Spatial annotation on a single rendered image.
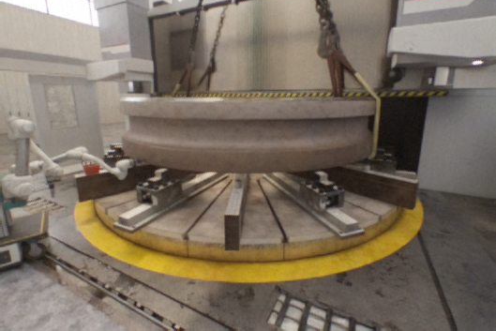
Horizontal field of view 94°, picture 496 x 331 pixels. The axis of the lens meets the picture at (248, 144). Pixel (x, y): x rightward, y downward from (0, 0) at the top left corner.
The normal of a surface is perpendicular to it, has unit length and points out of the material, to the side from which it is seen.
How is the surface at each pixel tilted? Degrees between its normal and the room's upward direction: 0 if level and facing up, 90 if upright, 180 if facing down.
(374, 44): 90
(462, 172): 90
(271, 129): 90
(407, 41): 90
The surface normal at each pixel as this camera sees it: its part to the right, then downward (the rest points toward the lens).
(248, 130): 0.00, 0.19
